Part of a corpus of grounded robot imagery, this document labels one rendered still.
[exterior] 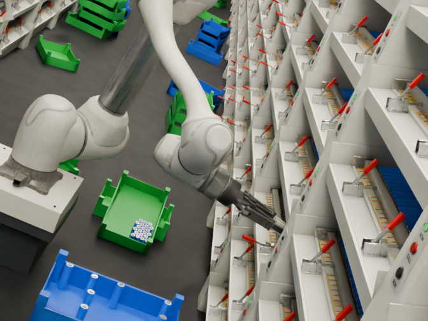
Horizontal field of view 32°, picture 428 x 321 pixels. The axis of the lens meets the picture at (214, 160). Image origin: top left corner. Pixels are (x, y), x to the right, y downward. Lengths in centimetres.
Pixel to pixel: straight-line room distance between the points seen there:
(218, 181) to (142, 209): 105
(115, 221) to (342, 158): 140
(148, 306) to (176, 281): 104
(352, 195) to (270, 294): 42
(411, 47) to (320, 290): 55
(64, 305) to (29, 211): 71
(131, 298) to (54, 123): 77
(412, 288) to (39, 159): 154
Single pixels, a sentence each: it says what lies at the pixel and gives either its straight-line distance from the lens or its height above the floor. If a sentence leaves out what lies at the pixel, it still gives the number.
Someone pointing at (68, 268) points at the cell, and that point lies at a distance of 170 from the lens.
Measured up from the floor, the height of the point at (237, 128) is 32.
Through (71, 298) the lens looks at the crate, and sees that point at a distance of 172.
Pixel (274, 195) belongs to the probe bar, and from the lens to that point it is 241.
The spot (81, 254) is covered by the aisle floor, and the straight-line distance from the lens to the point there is 272.
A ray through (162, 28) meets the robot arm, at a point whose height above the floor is 92.
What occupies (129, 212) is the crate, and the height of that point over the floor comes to 7.
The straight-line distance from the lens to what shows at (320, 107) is 217.
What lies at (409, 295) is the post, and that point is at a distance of 107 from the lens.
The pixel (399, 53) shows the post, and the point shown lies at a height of 116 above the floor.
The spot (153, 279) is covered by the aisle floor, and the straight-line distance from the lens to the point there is 274.
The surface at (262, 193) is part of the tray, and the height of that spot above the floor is 50.
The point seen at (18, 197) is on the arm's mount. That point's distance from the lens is 234.
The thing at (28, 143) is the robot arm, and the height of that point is 41.
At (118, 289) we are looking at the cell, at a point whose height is 46.
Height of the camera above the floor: 133
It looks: 19 degrees down
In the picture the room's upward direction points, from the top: 25 degrees clockwise
